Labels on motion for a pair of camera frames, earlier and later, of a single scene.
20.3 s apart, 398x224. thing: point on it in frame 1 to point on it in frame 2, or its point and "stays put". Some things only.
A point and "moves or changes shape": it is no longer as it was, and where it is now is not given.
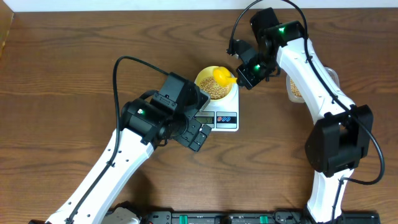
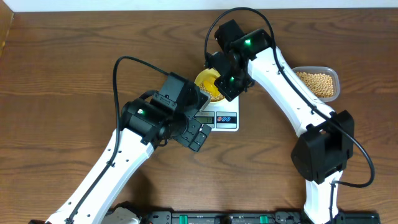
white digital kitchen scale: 221,116 stays put
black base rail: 251,216 stays put
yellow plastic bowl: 205,79 stays put
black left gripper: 187,137 stays put
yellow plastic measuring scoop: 222,76 moves or changes shape
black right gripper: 249,81 to 229,93
